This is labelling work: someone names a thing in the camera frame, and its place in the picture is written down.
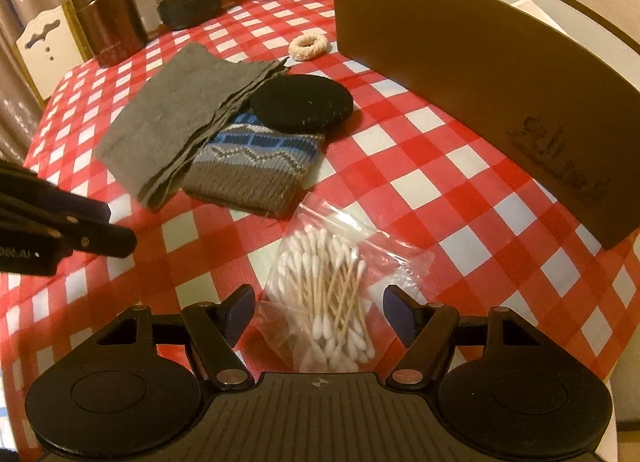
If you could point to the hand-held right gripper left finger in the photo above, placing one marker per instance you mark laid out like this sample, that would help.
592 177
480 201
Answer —
242 314

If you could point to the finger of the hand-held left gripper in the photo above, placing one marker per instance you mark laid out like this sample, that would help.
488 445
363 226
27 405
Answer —
110 242
75 202

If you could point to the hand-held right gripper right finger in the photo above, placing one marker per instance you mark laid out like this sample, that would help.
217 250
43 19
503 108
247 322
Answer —
397 314

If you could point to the bag of cotton swabs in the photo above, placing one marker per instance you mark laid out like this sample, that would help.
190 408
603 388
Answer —
325 272

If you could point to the grey cloth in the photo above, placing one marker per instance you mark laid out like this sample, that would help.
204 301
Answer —
170 112

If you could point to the grey blue knit sock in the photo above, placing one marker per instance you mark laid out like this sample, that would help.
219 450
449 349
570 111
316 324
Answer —
250 167

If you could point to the brown cardboard box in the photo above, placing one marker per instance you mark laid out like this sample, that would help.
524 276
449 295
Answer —
450 67

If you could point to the red checkered tablecloth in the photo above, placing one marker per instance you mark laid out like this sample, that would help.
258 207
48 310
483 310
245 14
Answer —
450 202

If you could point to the brown cylindrical canister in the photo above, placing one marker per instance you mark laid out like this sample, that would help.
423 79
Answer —
107 17

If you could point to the black round pad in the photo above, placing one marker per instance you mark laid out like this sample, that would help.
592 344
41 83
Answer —
300 102

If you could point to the cream hair scrunchie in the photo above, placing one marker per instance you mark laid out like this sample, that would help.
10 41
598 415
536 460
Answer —
295 50

